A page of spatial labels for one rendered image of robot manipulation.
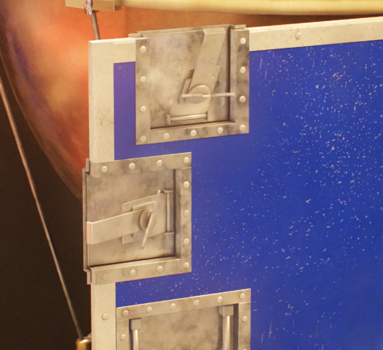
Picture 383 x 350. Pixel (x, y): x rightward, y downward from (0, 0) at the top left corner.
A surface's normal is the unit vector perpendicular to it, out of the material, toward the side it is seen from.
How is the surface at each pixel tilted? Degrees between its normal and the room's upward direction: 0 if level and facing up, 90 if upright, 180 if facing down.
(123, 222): 90
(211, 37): 121
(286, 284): 90
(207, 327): 90
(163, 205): 90
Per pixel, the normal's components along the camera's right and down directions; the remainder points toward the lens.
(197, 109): 0.37, 0.68
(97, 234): 0.74, 0.15
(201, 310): 0.44, 0.21
